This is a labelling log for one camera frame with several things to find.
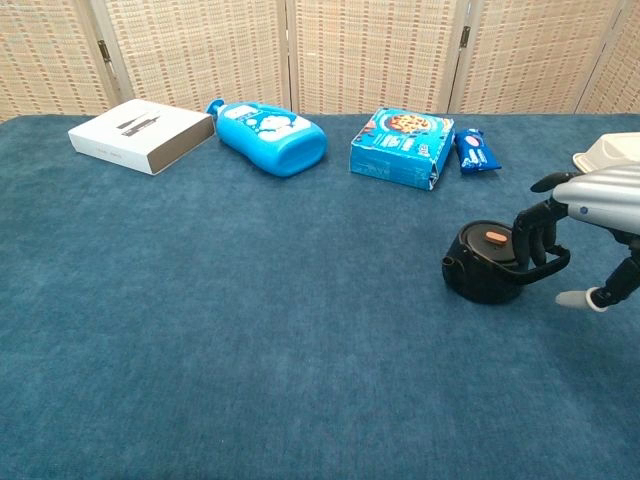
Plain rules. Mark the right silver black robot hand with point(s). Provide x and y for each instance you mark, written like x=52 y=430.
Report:
x=605 y=195

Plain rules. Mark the white plastic tray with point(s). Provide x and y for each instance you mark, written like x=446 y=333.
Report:
x=607 y=152

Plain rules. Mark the blue cookie packet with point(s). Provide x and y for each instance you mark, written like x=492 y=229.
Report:
x=477 y=150

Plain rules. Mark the blue cookie box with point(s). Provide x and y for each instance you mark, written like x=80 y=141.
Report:
x=400 y=147

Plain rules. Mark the woven folding screen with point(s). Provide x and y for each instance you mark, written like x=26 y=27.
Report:
x=370 y=50

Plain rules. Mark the blue cartoon pump bottle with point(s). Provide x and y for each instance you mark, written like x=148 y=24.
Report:
x=275 y=137

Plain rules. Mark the blue table cloth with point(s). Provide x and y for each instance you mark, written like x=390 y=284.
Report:
x=250 y=325

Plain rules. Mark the white flat product box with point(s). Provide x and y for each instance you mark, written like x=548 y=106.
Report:
x=135 y=135

